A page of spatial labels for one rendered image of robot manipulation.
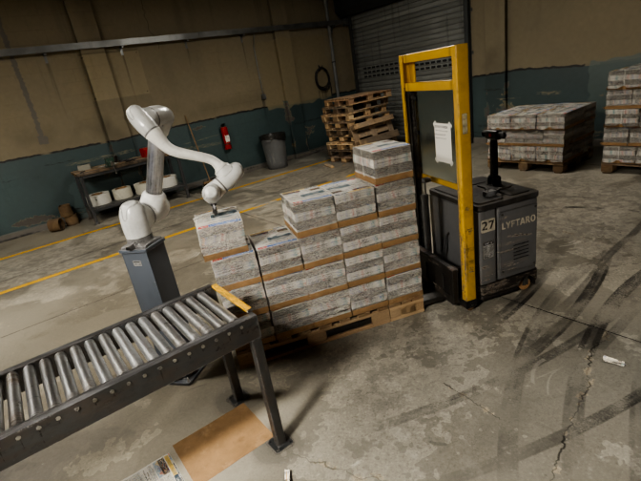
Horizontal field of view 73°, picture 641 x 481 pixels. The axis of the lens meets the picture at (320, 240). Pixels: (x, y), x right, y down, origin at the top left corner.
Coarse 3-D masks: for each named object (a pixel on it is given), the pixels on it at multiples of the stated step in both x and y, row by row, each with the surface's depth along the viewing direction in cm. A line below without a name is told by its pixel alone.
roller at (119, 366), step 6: (102, 336) 211; (108, 336) 212; (102, 342) 207; (108, 342) 205; (108, 348) 199; (114, 348) 199; (108, 354) 196; (114, 354) 194; (114, 360) 189; (120, 360) 189; (114, 366) 185; (120, 366) 183; (126, 366) 185; (120, 372) 180
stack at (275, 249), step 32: (352, 224) 296; (256, 256) 300; (288, 256) 288; (320, 256) 294; (256, 288) 287; (288, 288) 294; (320, 288) 302; (352, 288) 309; (384, 288) 317; (288, 320) 302; (320, 320) 310; (352, 320) 317; (384, 320) 326; (288, 352) 309
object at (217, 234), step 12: (216, 216) 280; (228, 216) 277; (204, 228) 264; (216, 228) 266; (228, 228) 269; (240, 228) 272; (204, 240) 268; (216, 240) 271; (228, 240) 273; (240, 240) 276; (204, 252) 271; (216, 252) 273
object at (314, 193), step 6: (312, 186) 316; (288, 192) 311; (294, 192) 308; (300, 192) 306; (306, 192) 303; (312, 192) 301; (318, 192) 298; (324, 192) 295; (288, 198) 296; (294, 198) 294; (300, 198) 291; (306, 198) 289; (312, 198) 286; (318, 198) 284; (324, 198) 284; (294, 204) 279
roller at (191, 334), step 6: (168, 306) 230; (168, 312) 224; (174, 312) 223; (168, 318) 223; (174, 318) 217; (180, 318) 216; (174, 324) 217; (180, 324) 210; (186, 324) 209; (180, 330) 208; (186, 330) 204; (192, 330) 203; (186, 336) 202; (192, 336) 198; (198, 336) 197
